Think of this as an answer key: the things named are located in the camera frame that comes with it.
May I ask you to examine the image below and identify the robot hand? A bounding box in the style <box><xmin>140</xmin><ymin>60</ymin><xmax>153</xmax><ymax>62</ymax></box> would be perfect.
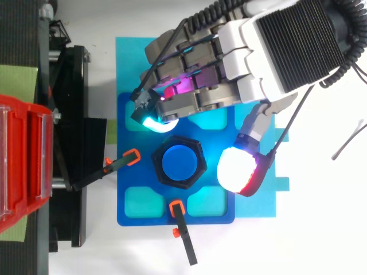
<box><xmin>130</xmin><ymin>0</ymin><xmax>353</xmax><ymax>198</ymax></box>

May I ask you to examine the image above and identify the large black nut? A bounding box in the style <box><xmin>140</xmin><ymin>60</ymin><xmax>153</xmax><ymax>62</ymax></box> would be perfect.
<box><xmin>151</xmin><ymin>135</ymin><xmax>208</xmax><ymax>190</ymax></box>

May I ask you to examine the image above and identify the blue bolt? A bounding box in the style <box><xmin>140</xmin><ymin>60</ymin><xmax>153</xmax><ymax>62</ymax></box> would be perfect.
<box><xmin>161</xmin><ymin>144</ymin><xmax>200</xmax><ymax>182</ymax></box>

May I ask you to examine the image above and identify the thin grey strip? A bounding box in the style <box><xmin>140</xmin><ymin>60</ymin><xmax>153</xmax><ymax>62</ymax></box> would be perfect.
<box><xmin>331</xmin><ymin>119</ymin><xmax>367</xmax><ymax>161</ymax></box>

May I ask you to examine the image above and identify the turquoise plate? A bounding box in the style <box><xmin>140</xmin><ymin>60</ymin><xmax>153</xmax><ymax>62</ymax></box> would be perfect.
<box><xmin>115</xmin><ymin>37</ymin><xmax>290</xmax><ymax>219</ymax></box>

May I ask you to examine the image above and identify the blue plate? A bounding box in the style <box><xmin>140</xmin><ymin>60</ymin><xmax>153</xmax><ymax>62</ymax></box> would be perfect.
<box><xmin>116</xmin><ymin>92</ymin><xmax>236</xmax><ymax>227</ymax></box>

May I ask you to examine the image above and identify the black stand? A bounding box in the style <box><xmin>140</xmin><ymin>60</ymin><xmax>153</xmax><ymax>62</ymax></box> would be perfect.
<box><xmin>0</xmin><ymin>0</ymin><xmax>109</xmax><ymax>275</ymax></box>

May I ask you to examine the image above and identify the black-and-orange clip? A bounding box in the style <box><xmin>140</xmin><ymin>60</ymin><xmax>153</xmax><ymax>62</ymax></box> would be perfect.
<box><xmin>71</xmin><ymin>148</ymin><xmax>141</xmax><ymax>192</ymax></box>
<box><xmin>169</xmin><ymin>200</ymin><xmax>199</xmax><ymax>266</ymax></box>

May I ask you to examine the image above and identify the red bin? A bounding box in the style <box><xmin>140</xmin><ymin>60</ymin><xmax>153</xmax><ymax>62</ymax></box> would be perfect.
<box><xmin>0</xmin><ymin>93</ymin><xmax>54</xmax><ymax>233</ymax></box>

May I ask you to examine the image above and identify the thin black cable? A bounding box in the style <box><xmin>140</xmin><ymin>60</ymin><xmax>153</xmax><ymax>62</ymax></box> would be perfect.
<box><xmin>131</xmin><ymin>21</ymin><xmax>189</xmax><ymax>101</ymax></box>
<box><xmin>266</xmin><ymin>84</ymin><xmax>315</xmax><ymax>158</ymax></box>

